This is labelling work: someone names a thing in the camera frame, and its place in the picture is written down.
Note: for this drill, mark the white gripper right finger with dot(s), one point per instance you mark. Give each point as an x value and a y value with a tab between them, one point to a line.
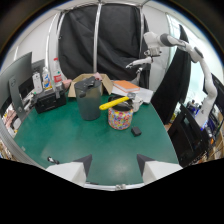
156	170

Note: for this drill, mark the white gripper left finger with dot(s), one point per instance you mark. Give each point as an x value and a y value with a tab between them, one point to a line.
71	171

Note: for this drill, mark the yellow wrench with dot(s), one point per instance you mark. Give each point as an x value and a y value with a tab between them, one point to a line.
115	102

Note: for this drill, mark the small black clip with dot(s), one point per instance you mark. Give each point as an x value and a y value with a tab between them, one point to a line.
52	160

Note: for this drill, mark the small black box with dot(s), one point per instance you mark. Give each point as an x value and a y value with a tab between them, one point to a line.
136	131

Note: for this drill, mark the colourful patterned round tin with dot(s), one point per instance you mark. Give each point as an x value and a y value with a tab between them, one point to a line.
120	117

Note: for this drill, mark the grey cylindrical bin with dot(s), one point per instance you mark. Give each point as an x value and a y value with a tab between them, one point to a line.
88	99

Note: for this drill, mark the black toolbox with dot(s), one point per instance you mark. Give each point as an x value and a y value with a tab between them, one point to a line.
50	100

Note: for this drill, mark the white paper stack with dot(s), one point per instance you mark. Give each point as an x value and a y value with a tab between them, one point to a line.
141	94

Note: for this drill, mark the orange book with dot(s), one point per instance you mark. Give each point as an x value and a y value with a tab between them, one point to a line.
126	86

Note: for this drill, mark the open cardboard box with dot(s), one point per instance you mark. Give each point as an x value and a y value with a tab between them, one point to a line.
101	82

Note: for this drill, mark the white label bottle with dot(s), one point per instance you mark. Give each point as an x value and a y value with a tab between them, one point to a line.
37	82

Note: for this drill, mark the blue label plastic bottle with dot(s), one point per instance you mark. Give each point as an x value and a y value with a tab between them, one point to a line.
46	79

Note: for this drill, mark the red label plastic bottle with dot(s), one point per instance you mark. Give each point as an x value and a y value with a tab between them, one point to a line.
57	74

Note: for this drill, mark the grey computer monitor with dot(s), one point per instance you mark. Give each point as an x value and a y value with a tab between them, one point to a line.
15	85

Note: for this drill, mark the black curtain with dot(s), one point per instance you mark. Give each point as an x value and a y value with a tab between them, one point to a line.
103	40

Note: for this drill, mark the silver metal frame pole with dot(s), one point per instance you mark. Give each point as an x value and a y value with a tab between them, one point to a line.
96	36

